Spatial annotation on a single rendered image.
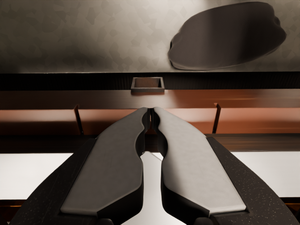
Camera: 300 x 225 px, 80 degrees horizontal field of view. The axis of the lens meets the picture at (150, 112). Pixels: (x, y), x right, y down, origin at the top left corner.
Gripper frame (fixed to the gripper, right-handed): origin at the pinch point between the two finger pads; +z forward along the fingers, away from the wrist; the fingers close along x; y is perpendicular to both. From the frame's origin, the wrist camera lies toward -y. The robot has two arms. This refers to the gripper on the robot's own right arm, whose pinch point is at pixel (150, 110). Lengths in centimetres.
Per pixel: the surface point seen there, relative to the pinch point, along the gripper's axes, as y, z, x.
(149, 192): 16.7, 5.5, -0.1
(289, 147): 9.0, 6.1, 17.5
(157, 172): 12.6, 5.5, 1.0
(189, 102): 4.7, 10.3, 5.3
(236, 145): 9.1, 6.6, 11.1
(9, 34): -2.3, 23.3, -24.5
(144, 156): 9.6, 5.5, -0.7
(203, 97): 4.7, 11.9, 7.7
